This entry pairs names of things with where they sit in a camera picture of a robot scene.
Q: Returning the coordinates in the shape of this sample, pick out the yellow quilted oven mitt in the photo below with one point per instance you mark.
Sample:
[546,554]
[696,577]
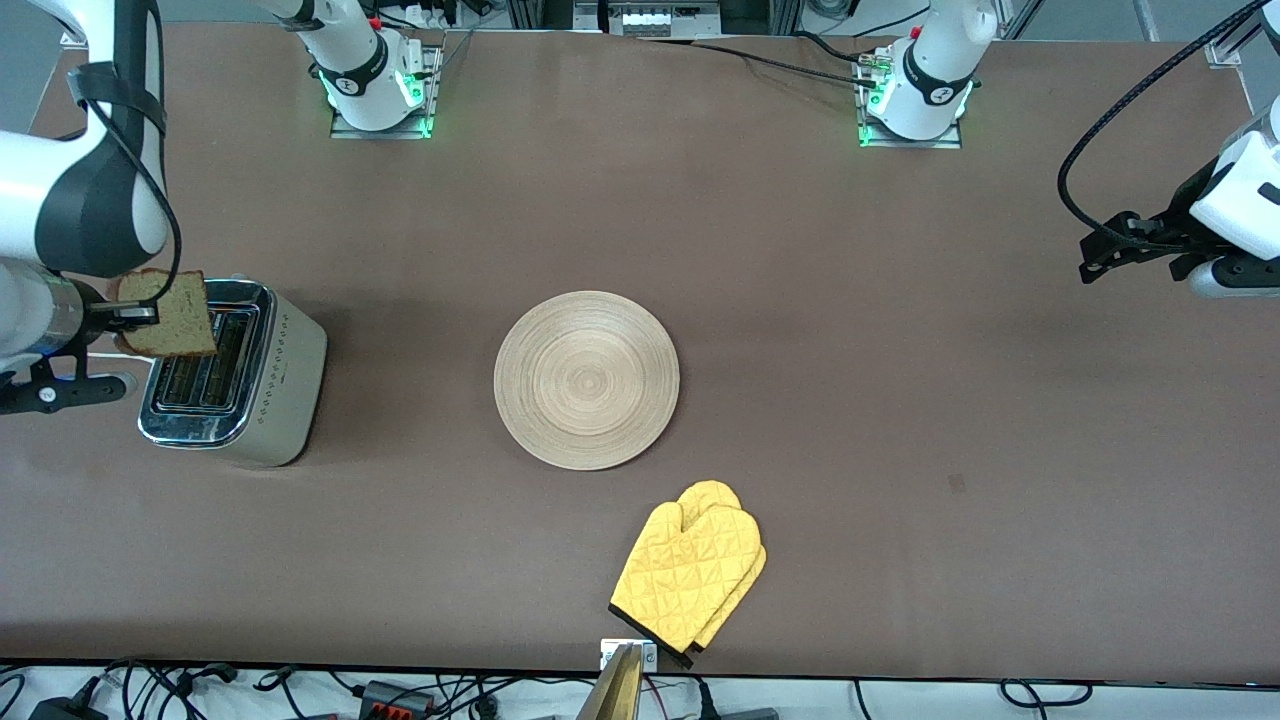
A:
[712,493]
[690,580]

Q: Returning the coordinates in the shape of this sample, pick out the slice of brown bread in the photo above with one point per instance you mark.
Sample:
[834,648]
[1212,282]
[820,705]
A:
[170,315]

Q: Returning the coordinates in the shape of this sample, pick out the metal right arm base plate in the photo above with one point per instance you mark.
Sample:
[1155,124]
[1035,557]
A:
[432,90]

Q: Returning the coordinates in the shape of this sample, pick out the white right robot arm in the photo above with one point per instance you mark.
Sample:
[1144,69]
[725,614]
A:
[60,190]

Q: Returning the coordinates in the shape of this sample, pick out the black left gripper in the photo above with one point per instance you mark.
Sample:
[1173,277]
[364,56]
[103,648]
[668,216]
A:
[1186,222]

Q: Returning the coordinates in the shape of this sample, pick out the round wooden plate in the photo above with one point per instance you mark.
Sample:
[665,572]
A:
[590,380]

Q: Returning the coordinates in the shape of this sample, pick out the black and red connector block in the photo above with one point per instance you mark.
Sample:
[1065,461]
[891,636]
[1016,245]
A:
[395,698]

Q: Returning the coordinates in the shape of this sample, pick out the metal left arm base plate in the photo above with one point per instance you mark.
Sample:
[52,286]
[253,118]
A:
[950,142]

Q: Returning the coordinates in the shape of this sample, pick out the gold metal bar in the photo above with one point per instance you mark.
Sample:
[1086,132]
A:
[618,695]

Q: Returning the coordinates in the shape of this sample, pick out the small silver metal bracket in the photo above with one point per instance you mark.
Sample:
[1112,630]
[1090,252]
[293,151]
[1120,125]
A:
[649,655]

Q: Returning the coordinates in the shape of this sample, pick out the black power adapter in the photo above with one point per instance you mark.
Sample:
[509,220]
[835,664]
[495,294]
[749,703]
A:
[65,711]

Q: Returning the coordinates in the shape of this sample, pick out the silver two-slot toaster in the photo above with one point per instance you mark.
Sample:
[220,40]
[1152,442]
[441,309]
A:
[290,390]

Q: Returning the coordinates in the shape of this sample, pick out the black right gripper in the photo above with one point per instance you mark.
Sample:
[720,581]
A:
[98,317]

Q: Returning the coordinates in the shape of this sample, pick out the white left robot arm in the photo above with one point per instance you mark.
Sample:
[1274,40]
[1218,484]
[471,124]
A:
[930,70]

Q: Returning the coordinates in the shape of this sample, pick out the aluminium frame profile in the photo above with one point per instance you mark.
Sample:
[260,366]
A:
[1228,45]

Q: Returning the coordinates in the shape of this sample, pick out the white power strip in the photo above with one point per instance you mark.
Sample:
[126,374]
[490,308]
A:
[660,20]

